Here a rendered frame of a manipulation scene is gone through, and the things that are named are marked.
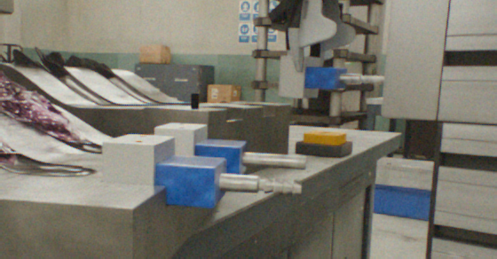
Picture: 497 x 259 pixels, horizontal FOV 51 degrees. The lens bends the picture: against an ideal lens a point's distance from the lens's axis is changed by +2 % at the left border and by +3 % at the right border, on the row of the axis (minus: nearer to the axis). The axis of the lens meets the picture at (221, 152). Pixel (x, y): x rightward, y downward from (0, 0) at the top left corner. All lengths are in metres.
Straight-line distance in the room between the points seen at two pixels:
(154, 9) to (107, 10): 0.99
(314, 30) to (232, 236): 0.29
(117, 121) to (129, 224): 0.37
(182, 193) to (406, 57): 0.16
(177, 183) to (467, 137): 0.18
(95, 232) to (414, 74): 0.21
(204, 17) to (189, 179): 7.92
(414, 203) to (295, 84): 3.16
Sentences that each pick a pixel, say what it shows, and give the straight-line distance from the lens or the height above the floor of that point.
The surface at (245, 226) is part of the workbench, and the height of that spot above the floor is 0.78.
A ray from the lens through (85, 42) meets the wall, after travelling 9.69.
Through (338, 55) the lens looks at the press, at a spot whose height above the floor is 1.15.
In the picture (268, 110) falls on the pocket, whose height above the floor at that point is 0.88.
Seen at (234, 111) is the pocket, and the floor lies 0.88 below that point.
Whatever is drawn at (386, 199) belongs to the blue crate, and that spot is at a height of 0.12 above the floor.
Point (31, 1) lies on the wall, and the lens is 9.49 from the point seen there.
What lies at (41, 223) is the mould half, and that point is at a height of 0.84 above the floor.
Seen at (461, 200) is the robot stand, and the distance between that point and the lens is 0.34.
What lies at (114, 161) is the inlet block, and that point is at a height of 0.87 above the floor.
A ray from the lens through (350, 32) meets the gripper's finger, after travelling 0.72.
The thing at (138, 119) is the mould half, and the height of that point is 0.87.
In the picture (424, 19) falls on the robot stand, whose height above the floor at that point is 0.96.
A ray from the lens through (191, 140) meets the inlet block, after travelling 0.44.
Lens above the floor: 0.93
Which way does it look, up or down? 8 degrees down
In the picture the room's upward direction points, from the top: 2 degrees clockwise
